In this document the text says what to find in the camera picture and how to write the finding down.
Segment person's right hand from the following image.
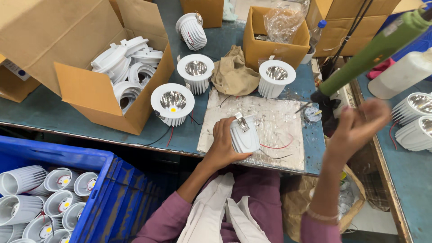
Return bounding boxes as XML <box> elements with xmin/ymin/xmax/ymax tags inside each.
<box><xmin>325</xmin><ymin>98</ymin><xmax>392</xmax><ymax>163</ymax></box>

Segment person's left hand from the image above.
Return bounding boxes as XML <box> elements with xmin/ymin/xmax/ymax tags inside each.
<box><xmin>202</xmin><ymin>116</ymin><xmax>254</xmax><ymax>170</ymax></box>

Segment white finned downlight housing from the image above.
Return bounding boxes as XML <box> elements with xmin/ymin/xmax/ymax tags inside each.
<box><xmin>230</xmin><ymin>112</ymin><xmax>261</xmax><ymax>154</ymax></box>

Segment small round screw dish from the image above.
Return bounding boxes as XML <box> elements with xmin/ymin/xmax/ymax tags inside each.
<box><xmin>303</xmin><ymin>106</ymin><xmax>323</xmax><ymax>123</ymax></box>

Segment plastic-wrapped work board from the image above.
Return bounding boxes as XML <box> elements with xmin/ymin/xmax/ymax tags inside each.
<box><xmin>197</xmin><ymin>88</ymin><xmax>306</xmax><ymax>172</ymax></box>

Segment cardboard waste box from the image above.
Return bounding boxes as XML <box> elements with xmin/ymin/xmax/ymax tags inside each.
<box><xmin>281</xmin><ymin>164</ymin><xmax>367</xmax><ymax>243</ymax></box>

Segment white scarf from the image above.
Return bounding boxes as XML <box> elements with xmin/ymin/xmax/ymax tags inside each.
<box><xmin>176</xmin><ymin>172</ymin><xmax>271</xmax><ymax>243</ymax></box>

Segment white downlight with reflector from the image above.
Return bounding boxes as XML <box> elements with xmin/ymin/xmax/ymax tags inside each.
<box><xmin>258</xmin><ymin>60</ymin><xmax>297</xmax><ymax>99</ymax></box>
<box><xmin>391</xmin><ymin>92</ymin><xmax>432</xmax><ymax>126</ymax></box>
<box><xmin>151</xmin><ymin>83</ymin><xmax>195</xmax><ymax>128</ymax></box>
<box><xmin>394</xmin><ymin>116</ymin><xmax>432</xmax><ymax>153</ymax></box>
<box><xmin>175</xmin><ymin>12</ymin><xmax>208</xmax><ymax>51</ymax></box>
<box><xmin>177</xmin><ymin>54</ymin><xmax>215</xmax><ymax>95</ymax></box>

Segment crumpled beige cloth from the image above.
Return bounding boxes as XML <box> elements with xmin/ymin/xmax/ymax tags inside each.
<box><xmin>211</xmin><ymin>45</ymin><xmax>261</xmax><ymax>97</ymax></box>

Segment pink cloth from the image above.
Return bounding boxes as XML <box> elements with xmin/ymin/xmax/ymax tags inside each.
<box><xmin>367</xmin><ymin>57</ymin><xmax>396</xmax><ymax>80</ymax></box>

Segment white plastic jug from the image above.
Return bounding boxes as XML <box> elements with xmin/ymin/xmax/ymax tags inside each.
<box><xmin>367</xmin><ymin>47</ymin><xmax>432</xmax><ymax>100</ymax></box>

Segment thin wrist bangle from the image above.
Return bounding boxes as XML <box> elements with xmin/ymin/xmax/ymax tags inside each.
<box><xmin>305</xmin><ymin>207</ymin><xmax>340</xmax><ymax>223</ymax></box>

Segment green electric screwdriver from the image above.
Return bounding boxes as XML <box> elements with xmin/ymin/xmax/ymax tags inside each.
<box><xmin>295</xmin><ymin>7</ymin><xmax>432</xmax><ymax>114</ymax></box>

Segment white cup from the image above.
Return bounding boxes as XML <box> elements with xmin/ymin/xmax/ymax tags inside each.
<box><xmin>300</xmin><ymin>47</ymin><xmax>316</xmax><ymax>65</ymax></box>

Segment small open cardboard box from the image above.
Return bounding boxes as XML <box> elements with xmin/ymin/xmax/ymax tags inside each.
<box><xmin>243</xmin><ymin>6</ymin><xmax>311</xmax><ymax>72</ymax></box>

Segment clear bottle with blue cap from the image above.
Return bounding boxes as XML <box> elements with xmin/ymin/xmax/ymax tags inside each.
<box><xmin>308</xmin><ymin>20</ymin><xmax>327</xmax><ymax>54</ymax></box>

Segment closed brown cardboard box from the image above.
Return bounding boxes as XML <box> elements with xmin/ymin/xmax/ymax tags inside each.
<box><xmin>305</xmin><ymin>0</ymin><xmax>402</xmax><ymax>57</ymax></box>

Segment pile of white lamp rings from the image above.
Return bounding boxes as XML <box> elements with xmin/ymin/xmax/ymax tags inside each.
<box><xmin>90</xmin><ymin>36</ymin><xmax>164</xmax><ymax>115</ymax></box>

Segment blue plastic crate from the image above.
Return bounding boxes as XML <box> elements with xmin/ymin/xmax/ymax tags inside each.
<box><xmin>0</xmin><ymin>135</ymin><xmax>149</xmax><ymax>243</ymax></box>

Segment clear crumpled plastic bag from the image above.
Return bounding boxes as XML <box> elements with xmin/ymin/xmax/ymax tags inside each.
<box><xmin>263</xmin><ymin>0</ymin><xmax>310</xmax><ymax>44</ymax></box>

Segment tall brown cardboard box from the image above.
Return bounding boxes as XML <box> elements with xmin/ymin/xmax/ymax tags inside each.
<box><xmin>180</xmin><ymin>0</ymin><xmax>225</xmax><ymax>29</ymax></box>

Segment heap of downlights in crate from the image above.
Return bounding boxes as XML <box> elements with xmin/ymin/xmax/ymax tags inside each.
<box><xmin>0</xmin><ymin>165</ymin><xmax>99</xmax><ymax>243</ymax></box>

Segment large open cardboard box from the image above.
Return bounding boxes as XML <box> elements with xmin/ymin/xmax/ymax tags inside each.
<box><xmin>0</xmin><ymin>0</ymin><xmax>175</xmax><ymax>136</ymax></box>

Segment labelled small cardboard box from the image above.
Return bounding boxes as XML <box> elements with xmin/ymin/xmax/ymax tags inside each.
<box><xmin>0</xmin><ymin>54</ymin><xmax>42</xmax><ymax>103</ymax></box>

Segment red wire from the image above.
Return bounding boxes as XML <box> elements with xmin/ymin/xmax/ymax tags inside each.
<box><xmin>259</xmin><ymin>134</ymin><xmax>295</xmax><ymax>150</ymax></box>

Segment black hanging cables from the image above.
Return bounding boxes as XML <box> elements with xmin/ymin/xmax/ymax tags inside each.
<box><xmin>321</xmin><ymin>0</ymin><xmax>374</xmax><ymax>80</ymax></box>

